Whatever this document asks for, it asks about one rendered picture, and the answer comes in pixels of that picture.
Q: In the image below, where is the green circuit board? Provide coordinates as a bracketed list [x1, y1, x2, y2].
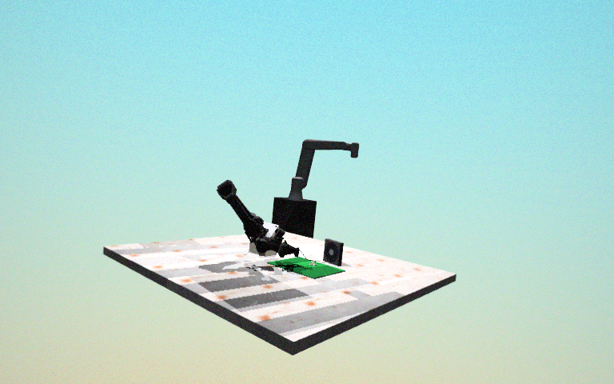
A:
[267, 257, 345, 279]

